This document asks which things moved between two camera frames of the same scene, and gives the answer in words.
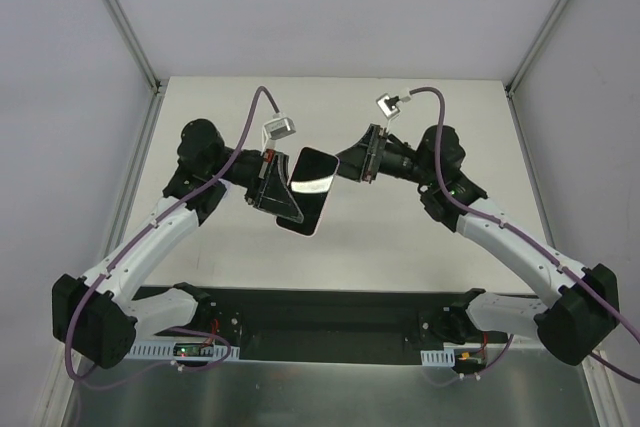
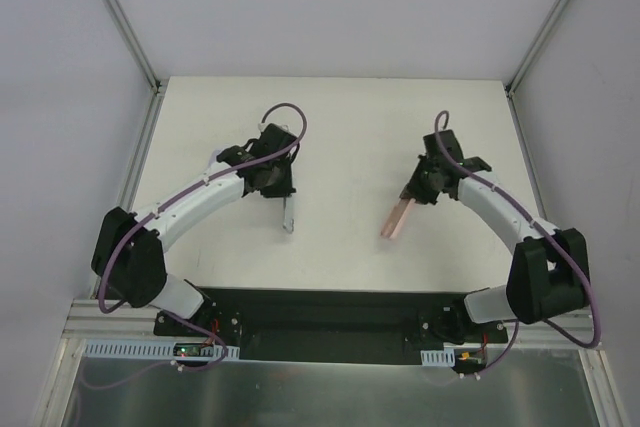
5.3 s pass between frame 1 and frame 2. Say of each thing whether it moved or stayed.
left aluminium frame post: stayed
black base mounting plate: stayed
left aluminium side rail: stayed
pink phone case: moved
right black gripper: moved
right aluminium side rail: stayed
